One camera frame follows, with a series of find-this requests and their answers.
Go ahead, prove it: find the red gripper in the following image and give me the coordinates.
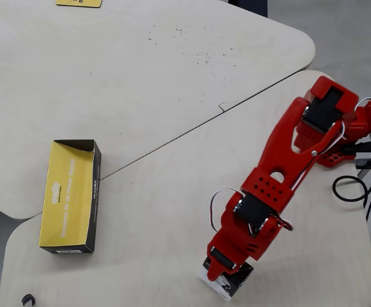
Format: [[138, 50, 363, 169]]
[[206, 191, 286, 282]]

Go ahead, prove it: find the small black box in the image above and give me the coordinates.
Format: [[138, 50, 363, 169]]
[[199, 255, 255, 303]]

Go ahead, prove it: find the red perforated robot base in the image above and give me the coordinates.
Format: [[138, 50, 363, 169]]
[[315, 149, 356, 169]]

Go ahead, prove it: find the long yellow and black box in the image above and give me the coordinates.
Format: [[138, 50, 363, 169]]
[[38, 139, 102, 255]]

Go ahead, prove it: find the grey metal table clamp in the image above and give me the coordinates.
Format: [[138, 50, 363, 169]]
[[354, 152, 371, 180]]

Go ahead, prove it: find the dark chair part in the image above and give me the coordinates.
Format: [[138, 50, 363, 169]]
[[228, 0, 269, 17]]

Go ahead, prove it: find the yellow card with black print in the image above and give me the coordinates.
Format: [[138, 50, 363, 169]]
[[55, 0, 104, 8]]

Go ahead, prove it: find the white wire at wrist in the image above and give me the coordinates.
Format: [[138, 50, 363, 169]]
[[210, 189, 238, 236]]

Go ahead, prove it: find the looped black cable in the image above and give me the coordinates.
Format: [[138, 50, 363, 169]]
[[332, 132, 371, 203]]

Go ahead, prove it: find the white wire along arm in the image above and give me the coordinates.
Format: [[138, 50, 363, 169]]
[[286, 120, 347, 193]]

